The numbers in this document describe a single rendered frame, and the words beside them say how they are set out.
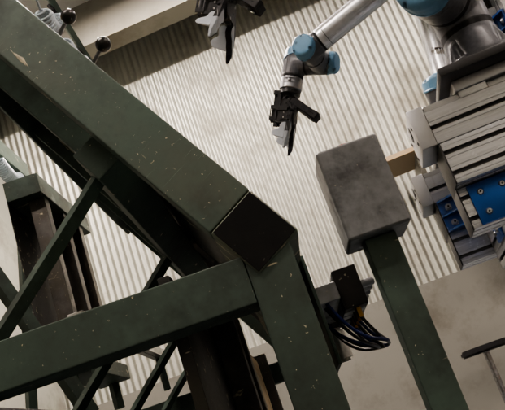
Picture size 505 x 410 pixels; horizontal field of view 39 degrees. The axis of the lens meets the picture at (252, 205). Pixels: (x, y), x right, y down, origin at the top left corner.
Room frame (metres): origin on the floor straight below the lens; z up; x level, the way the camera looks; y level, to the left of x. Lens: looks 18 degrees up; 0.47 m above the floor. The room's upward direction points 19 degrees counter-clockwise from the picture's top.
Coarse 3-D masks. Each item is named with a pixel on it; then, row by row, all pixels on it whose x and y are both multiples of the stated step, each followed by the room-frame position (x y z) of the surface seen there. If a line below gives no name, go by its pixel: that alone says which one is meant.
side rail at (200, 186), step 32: (0, 0) 1.25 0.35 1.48; (0, 32) 1.25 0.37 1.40; (32, 32) 1.25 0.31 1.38; (32, 64) 1.25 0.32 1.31; (64, 64) 1.25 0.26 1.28; (64, 96) 1.25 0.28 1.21; (96, 96) 1.26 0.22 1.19; (128, 96) 1.26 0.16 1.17; (96, 128) 1.26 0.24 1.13; (128, 128) 1.26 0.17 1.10; (160, 128) 1.26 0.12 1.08; (128, 160) 1.26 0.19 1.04; (160, 160) 1.26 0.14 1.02; (192, 160) 1.26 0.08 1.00; (160, 192) 1.27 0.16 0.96; (192, 192) 1.26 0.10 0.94; (224, 192) 1.26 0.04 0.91
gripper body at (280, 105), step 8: (288, 88) 2.16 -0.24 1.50; (280, 96) 2.19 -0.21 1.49; (288, 96) 2.21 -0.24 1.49; (296, 96) 2.20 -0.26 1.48; (280, 104) 2.19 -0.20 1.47; (288, 104) 2.18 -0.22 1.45; (272, 112) 2.18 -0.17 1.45; (280, 112) 2.18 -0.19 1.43; (288, 112) 2.17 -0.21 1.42; (296, 112) 2.20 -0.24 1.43; (272, 120) 2.19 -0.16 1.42; (280, 120) 2.17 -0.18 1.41; (296, 120) 2.22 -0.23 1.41
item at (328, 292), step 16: (304, 272) 1.52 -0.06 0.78; (336, 272) 1.56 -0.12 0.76; (352, 272) 1.56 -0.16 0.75; (320, 288) 1.54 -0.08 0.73; (336, 288) 1.54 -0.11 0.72; (352, 288) 1.56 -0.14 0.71; (368, 288) 1.63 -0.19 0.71; (320, 304) 1.54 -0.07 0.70; (336, 304) 1.61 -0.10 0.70; (352, 304) 1.56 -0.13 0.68; (320, 320) 1.57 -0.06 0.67; (336, 320) 1.59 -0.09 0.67; (352, 320) 1.76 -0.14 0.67; (336, 336) 1.93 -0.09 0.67; (352, 336) 1.61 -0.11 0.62; (368, 336) 1.56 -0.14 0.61; (384, 336) 1.64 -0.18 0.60; (336, 352) 1.51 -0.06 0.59; (336, 368) 1.66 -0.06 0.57
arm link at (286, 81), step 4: (284, 76) 2.17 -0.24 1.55; (288, 76) 2.16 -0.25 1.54; (292, 76) 2.16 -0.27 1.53; (296, 76) 2.16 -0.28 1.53; (284, 80) 2.17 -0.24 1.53; (288, 80) 2.16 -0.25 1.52; (292, 80) 2.16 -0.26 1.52; (296, 80) 2.16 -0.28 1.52; (300, 80) 2.18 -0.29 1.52; (280, 84) 2.19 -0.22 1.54; (284, 84) 2.17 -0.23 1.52; (288, 84) 2.16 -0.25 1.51; (292, 84) 2.16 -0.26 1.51; (296, 84) 2.17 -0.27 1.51; (300, 84) 2.18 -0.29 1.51; (280, 88) 2.19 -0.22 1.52; (292, 88) 2.17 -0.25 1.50; (296, 88) 2.17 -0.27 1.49; (300, 88) 2.18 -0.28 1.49
